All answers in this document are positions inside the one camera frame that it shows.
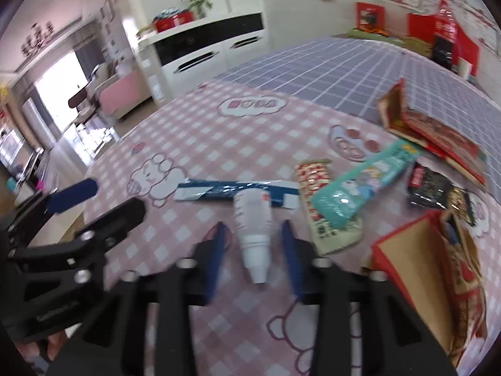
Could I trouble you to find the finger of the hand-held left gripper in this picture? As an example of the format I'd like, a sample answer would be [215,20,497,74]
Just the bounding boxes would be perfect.
[6,178,98,248]
[74,197,147,251]

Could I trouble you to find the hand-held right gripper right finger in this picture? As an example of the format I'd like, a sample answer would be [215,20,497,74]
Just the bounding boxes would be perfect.
[281,219,458,376]

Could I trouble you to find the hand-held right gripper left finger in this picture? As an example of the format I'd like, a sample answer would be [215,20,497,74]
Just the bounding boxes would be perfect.
[47,221,230,376]

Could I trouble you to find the small white plastic bottle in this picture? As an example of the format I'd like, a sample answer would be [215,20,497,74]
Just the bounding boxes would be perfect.
[233,188,275,285]

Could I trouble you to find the blue white toothpaste box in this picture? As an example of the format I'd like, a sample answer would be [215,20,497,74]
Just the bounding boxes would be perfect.
[173,178,301,209]

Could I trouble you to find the red white snack wrapper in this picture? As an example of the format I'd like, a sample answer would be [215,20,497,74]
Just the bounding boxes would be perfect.
[294,159,363,256]

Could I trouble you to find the teal toothpaste box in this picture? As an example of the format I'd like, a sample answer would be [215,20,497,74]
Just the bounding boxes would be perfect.
[311,139,427,230]

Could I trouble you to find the red brown paper bag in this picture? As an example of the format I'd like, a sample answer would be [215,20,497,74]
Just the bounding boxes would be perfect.
[362,209,488,367]

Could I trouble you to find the black gold snack wrapper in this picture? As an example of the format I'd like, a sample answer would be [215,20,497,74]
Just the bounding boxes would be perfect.
[446,186,477,228]

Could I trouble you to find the red carton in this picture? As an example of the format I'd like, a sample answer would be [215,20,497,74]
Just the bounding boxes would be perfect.
[378,78,488,186]

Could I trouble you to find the person's left hand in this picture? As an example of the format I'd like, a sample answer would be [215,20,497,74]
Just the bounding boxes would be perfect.
[47,330,76,362]

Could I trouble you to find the white standing air conditioner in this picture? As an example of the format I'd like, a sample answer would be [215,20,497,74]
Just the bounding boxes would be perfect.
[21,98,42,142]

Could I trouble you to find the dark wooden chair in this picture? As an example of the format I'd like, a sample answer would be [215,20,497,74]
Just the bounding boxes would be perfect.
[67,84,104,130]

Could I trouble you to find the pink blanket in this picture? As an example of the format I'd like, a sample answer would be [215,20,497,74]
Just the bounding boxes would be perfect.
[100,72,143,118]

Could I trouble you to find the beige sofa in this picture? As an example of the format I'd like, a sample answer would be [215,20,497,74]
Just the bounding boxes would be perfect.
[88,63,157,120]

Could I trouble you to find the pink checked tablecloth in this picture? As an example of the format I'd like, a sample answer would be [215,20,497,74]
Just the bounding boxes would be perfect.
[84,80,501,376]

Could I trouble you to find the black chandelier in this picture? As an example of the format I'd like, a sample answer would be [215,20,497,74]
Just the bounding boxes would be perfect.
[20,21,55,57]

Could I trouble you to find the white black sideboard cabinet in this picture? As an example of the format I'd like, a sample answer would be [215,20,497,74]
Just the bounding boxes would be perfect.
[136,11,270,106]

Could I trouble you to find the blue grey checked tablecloth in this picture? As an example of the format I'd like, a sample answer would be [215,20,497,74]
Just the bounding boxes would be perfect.
[213,36,501,153]

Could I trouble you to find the red tin box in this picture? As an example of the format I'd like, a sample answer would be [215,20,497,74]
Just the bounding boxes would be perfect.
[154,11,195,33]

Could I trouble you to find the blue white cloth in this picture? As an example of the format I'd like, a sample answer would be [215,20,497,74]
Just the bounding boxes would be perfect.
[154,6,189,18]

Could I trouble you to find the green potted plant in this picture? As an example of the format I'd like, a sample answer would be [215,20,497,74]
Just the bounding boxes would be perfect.
[181,0,214,20]

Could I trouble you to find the green tray box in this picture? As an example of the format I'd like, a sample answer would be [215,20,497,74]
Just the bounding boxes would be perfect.
[346,27,405,45]

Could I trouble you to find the gold box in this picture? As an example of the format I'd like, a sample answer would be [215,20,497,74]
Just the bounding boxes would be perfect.
[403,35,433,57]

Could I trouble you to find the red card box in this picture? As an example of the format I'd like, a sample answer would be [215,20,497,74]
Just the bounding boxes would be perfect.
[355,2,385,32]

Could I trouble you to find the cola bottle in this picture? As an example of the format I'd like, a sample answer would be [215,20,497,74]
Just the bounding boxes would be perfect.
[432,0,459,69]

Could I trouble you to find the red gift box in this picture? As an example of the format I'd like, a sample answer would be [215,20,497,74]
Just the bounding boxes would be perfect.
[407,8,480,77]

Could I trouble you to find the group of wall picture frames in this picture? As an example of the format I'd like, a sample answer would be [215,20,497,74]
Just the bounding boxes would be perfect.
[98,0,120,24]

